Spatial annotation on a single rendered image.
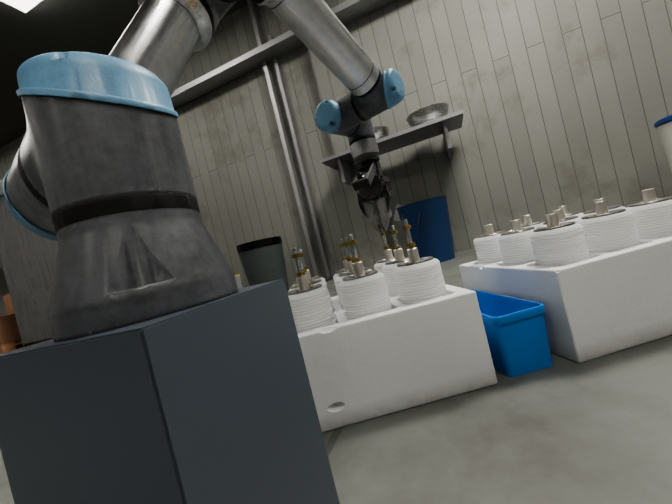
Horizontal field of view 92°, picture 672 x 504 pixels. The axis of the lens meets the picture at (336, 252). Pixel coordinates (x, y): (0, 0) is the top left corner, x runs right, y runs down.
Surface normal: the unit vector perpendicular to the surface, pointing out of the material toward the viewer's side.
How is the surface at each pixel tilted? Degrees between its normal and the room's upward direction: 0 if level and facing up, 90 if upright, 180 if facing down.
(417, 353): 90
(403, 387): 90
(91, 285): 73
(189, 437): 90
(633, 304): 90
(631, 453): 0
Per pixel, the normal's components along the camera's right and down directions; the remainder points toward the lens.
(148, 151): 0.78, -0.18
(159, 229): 0.58, -0.44
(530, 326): 0.09, 0.02
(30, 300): -0.33, 0.09
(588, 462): -0.24, -0.97
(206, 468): 0.91, -0.22
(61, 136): -0.13, 0.04
